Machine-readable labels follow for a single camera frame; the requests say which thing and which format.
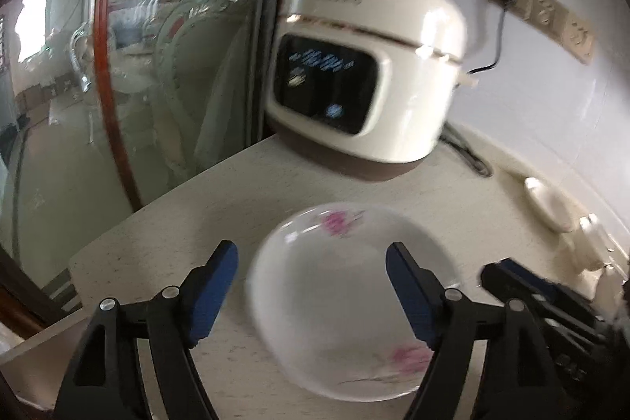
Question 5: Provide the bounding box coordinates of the small white floral plate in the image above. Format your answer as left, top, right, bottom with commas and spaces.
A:
246, 202, 460, 402

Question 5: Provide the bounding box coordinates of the large white floral plate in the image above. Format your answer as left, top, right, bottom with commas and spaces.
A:
523, 177, 576, 233

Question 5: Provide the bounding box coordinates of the cream rice cooker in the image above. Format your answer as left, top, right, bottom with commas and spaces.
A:
265, 0, 467, 181

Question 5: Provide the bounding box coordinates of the glass door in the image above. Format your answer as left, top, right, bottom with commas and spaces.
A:
1, 0, 276, 296

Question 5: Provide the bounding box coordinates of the wall power socket strip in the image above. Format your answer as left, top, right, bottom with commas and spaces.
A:
490, 0, 596, 64

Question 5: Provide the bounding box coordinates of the black power cable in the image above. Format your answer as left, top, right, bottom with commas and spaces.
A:
439, 0, 518, 178

